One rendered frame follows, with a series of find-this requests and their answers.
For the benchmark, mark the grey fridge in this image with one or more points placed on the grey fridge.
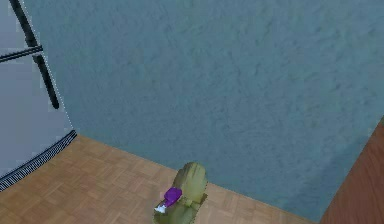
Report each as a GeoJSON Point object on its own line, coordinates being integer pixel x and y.
{"type": "Point", "coordinates": [23, 126]}

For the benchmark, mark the brown wooden cupboard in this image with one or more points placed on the brown wooden cupboard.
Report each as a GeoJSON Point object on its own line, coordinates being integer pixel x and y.
{"type": "Point", "coordinates": [363, 186]}

